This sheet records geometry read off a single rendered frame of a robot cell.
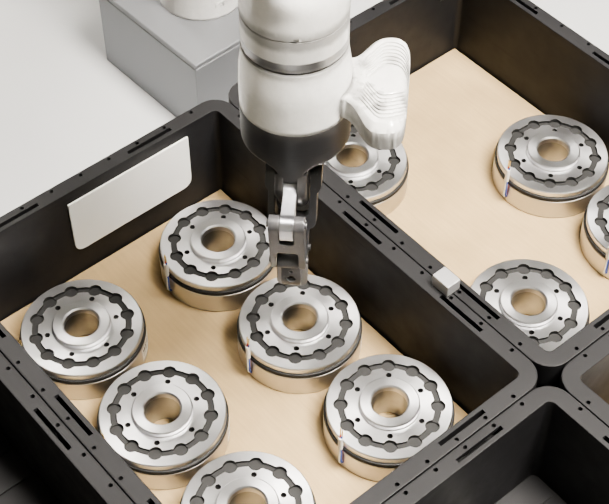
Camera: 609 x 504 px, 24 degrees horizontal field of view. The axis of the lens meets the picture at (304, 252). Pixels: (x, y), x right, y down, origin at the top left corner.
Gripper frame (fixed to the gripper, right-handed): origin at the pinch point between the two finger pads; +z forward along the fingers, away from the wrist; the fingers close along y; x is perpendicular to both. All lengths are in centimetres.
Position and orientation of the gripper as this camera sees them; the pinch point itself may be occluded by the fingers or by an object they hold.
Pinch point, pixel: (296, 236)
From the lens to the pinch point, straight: 107.4
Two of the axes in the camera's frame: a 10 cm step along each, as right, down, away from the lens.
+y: -1.0, 7.6, -6.5
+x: 10.0, 0.7, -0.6
